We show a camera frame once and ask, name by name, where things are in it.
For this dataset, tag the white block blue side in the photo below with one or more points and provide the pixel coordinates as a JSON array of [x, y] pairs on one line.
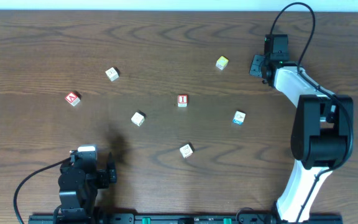
[[239, 117]]

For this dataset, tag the white block upper left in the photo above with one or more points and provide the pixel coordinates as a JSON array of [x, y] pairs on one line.
[[112, 74]]

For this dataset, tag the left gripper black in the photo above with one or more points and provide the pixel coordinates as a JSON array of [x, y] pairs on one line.
[[105, 178]]

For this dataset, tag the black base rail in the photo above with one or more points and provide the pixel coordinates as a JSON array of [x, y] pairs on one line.
[[245, 218]]

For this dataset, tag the white block centre left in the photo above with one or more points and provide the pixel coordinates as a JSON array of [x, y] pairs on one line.
[[138, 118]]

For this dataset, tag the red letter I block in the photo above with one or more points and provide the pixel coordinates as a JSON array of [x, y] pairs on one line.
[[182, 100]]

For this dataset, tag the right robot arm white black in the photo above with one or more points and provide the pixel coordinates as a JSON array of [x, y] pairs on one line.
[[322, 133]]

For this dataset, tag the yellow top block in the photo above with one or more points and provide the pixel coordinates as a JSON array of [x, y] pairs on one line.
[[222, 62]]

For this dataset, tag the red letter A block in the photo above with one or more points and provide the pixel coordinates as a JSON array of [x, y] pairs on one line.
[[73, 98]]

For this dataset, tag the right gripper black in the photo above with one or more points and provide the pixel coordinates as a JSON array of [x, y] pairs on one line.
[[258, 66]]

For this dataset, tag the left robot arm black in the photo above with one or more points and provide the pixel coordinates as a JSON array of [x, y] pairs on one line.
[[78, 204]]

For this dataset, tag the white block lower centre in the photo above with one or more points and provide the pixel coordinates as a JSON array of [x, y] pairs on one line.
[[186, 151]]

